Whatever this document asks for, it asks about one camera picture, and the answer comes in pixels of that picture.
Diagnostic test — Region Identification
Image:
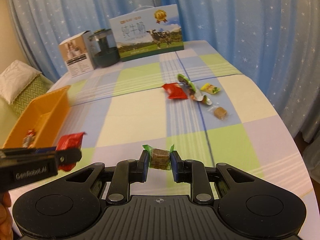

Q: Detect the red candy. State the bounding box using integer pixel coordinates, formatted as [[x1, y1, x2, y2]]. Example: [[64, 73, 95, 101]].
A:
[[22, 129, 36, 148]]

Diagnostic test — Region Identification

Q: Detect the green brown cube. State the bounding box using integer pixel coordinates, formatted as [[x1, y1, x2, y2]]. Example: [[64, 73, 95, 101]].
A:
[[143, 144, 175, 170]]

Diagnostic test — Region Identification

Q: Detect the red snack packet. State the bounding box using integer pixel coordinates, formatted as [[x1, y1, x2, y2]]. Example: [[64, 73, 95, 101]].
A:
[[162, 82, 188, 100], [56, 132, 86, 172]]

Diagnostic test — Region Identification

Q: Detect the green brown snack wrapper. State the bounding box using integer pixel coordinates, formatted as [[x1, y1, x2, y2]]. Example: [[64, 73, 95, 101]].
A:
[[177, 74, 213, 106]]

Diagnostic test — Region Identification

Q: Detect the yellow green candy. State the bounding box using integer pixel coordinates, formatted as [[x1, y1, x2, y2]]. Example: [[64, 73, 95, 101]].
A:
[[200, 83, 221, 95]]

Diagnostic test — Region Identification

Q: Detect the left hand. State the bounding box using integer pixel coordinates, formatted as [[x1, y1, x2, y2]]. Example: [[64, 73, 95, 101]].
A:
[[0, 192, 13, 240]]

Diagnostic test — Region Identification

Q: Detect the light green sofa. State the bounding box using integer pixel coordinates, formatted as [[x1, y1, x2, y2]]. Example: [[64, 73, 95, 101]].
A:
[[0, 98, 18, 147]]

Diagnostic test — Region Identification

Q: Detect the orange plastic tray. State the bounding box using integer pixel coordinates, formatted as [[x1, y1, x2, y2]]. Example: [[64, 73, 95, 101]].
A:
[[3, 85, 70, 148]]

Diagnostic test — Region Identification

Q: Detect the clear wrapped brown cube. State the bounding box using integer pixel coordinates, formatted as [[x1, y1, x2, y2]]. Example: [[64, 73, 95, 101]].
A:
[[207, 104, 230, 120]]

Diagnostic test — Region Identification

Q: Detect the checked tablecloth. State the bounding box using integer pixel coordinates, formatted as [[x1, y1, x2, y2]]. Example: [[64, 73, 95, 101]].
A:
[[15, 39, 316, 240]]

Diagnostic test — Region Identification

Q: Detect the green chevron cushion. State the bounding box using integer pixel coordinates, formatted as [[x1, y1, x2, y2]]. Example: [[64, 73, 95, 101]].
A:
[[10, 75, 54, 116]]

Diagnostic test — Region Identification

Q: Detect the beige cushion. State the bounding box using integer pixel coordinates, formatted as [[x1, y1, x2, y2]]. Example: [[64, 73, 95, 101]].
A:
[[1, 60, 41, 104]]

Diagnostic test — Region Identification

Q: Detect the dark green glass humidifier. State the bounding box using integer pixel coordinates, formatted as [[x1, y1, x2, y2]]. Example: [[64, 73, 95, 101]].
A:
[[89, 29, 120, 68]]

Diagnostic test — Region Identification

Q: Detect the white humidifier product box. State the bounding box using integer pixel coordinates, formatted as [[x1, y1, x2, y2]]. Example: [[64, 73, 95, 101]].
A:
[[59, 30, 97, 77]]

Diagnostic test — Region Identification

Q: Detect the milk carton gift box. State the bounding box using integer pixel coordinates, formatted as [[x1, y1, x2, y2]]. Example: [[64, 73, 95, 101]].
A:
[[109, 4, 184, 62]]

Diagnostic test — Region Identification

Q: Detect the blue star curtain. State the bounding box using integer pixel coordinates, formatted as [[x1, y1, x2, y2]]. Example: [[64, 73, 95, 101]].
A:
[[8, 0, 319, 141]]

